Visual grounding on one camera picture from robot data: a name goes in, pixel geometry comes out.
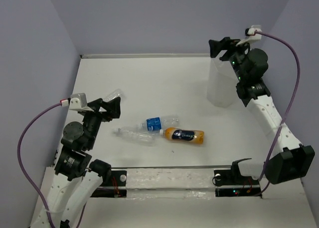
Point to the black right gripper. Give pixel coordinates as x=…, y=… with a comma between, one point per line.
x=216, y=47

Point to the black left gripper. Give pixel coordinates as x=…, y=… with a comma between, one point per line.
x=113, y=108

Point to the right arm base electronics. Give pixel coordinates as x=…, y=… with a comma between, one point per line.
x=226, y=185

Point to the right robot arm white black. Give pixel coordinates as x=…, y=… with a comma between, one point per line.
x=288, y=158

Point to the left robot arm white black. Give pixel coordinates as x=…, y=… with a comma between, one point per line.
x=76, y=177

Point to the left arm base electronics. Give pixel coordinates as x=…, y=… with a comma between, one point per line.
x=115, y=187

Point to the white octagonal bin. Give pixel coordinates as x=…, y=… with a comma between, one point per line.
x=221, y=88

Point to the clear capless bottle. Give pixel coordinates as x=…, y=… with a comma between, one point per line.
x=116, y=93

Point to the blue label water bottle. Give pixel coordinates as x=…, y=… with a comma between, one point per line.
x=158, y=123

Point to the clear bottle white cap upper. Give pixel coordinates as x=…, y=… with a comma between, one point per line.
x=133, y=135

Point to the orange juice bottle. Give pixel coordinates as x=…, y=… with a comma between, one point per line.
x=181, y=135

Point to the white front cover board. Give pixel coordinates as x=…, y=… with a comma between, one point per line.
x=282, y=206

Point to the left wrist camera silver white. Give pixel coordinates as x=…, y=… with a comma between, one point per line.
x=78, y=102

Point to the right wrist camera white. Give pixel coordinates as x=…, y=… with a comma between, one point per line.
x=251, y=35

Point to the aluminium back rail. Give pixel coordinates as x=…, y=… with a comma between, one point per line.
x=143, y=55

